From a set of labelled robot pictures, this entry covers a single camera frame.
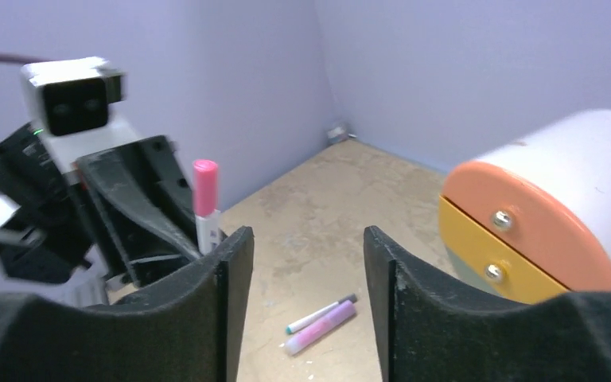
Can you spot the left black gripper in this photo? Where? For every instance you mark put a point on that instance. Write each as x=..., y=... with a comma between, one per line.
x=121, y=215

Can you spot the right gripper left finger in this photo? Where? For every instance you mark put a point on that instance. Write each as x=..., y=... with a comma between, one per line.
x=187, y=326

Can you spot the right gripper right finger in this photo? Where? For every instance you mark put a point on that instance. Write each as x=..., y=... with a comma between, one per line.
x=430, y=326

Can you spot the pink marker pen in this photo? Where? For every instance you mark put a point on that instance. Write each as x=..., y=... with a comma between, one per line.
x=306, y=337

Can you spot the red pen cap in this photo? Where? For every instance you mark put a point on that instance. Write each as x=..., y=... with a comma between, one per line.
x=205, y=176

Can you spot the white pen green tip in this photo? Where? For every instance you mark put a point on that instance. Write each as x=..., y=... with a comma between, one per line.
x=302, y=323

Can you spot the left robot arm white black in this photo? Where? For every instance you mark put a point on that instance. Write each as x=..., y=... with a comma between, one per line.
x=84, y=214

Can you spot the small three-drawer cabinet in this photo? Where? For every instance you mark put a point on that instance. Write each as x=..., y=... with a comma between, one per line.
x=532, y=219

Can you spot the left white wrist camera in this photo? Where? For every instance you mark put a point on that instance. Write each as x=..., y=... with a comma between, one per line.
x=67, y=97

